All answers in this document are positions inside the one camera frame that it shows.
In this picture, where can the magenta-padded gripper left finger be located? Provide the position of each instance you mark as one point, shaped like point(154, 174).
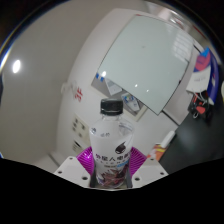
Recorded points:
point(75, 170)

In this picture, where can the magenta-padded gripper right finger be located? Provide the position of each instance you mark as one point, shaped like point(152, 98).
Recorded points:
point(146, 170)

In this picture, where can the clear black-capped drink bottle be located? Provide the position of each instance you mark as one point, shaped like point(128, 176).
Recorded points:
point(110, 143)

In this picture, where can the orange flat package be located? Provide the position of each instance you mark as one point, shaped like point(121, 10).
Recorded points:
point(156, 152)

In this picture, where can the white flat box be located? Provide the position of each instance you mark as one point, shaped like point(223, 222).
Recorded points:
point(167, 138)

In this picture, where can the grey notice board with papers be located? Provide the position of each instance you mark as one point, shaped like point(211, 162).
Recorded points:
point(131, 103)

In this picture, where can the red and black tool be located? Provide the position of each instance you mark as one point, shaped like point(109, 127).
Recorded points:
point(200, 108)

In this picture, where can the large whiteboard on stand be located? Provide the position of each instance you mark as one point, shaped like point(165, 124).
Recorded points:
point(146, 60)

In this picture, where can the small white wall poster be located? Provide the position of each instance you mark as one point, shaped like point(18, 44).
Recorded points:
point(77, 146)

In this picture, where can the large white wall poster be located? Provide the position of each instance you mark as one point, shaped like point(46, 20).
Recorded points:
point(80, 128)

